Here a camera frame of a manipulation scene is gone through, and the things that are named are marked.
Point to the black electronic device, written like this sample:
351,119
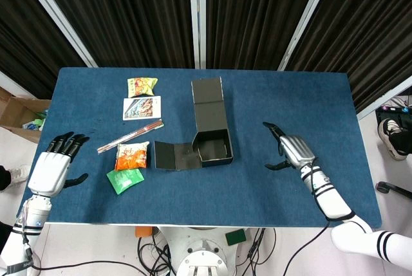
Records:
391,118

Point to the blue carpeted table top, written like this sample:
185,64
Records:
257,192

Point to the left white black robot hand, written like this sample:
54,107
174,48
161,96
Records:
48,173

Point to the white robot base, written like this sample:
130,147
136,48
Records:
202,250

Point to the yellow green snack bag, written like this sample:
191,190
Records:
141,87

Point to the black white sneaker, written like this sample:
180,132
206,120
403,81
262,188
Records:
394,141

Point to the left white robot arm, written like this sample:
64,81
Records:
35,211

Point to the orange block under table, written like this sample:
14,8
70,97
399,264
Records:
143,231

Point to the black box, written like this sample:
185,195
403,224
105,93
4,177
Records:
209,118

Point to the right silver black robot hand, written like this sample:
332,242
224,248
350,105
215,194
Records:
296,150

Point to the red chopsticks in clear wrapper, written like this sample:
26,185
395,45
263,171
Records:
130,136

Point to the brown cardboard box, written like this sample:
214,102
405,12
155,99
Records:
16,112

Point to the orange white snack bag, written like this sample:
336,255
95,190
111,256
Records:
132,157

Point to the white partition frame post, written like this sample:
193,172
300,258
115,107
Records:
13,84
386,97
54,12
197,15
305,18

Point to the black pleated curtain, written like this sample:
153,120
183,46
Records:
128,15
363,25
22,38
251,15

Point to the green block under table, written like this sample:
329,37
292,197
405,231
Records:
236,237

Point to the printed picture card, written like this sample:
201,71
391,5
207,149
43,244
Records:
141,108

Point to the black chair caster leg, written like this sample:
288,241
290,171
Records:
384,187

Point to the green sachet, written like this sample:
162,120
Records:
124,181

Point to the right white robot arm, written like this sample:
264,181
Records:
334,202

